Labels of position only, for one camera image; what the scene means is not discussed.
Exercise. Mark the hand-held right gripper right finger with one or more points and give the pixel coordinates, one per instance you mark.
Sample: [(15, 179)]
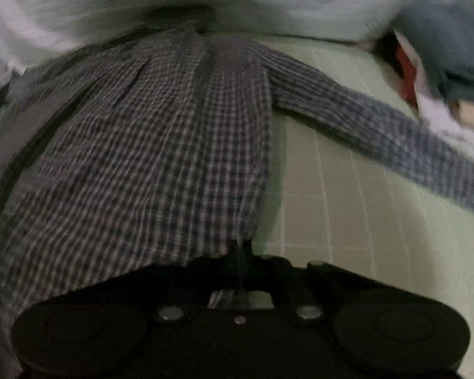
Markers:
[(270, 274)]

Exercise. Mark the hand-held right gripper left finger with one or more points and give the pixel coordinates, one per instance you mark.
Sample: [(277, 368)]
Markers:
[(217, 274)]

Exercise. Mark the checked button-up shirt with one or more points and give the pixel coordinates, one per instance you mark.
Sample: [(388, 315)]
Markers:
[(142, 166)]

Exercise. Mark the pile of coloured clothes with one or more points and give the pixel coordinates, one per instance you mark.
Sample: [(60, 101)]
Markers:
[(438, 120)]

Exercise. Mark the red cloth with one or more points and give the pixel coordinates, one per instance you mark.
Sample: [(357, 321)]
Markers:
[(407, 83)]

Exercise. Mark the blue cloth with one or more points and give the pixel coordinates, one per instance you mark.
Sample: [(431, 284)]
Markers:
[(450, 47)]

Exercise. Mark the white carrot print blanket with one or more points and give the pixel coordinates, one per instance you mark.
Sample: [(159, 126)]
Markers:
[(102, 4)]

